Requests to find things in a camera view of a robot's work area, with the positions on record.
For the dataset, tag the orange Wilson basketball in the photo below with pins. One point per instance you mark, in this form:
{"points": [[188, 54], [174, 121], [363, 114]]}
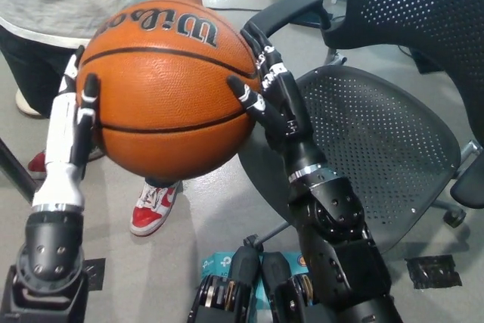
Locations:
{"points": [[170, 103]]}

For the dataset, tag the red and white sneaker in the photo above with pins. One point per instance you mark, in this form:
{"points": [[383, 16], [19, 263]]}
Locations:
{"points": [[36, 164], [151, 209]]}

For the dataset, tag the black pole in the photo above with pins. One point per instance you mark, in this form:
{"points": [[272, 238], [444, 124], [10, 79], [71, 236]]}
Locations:
{"points": [[17, 171]]}

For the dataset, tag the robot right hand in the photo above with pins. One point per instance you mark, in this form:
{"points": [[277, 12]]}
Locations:
{"points": [[287, 115]]}

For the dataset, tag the black perforated office chair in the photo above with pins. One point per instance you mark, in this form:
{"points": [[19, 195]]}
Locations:
{"points": [[385, 141]]}

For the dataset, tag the teal TP-Link box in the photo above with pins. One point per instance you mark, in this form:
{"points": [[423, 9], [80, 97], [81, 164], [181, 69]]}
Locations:
{"points": [[215, 262]]}

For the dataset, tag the black floor tape patch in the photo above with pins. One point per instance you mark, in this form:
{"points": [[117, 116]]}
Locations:
{"points": [[96, 274], [433, 272]]}

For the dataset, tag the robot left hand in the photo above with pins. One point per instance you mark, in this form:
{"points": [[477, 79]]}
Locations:
{"points": [[60, 141]]}

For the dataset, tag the white shoe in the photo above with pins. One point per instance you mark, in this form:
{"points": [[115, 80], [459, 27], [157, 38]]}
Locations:
{"points": [[26, 107]]}

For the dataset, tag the dark flat floor plate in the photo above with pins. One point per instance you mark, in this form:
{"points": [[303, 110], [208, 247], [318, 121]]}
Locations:
{"points": [[314, 18]]}

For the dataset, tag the black floor box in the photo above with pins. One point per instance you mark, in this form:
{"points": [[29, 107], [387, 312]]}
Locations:
{"points": [[425, 63]]}

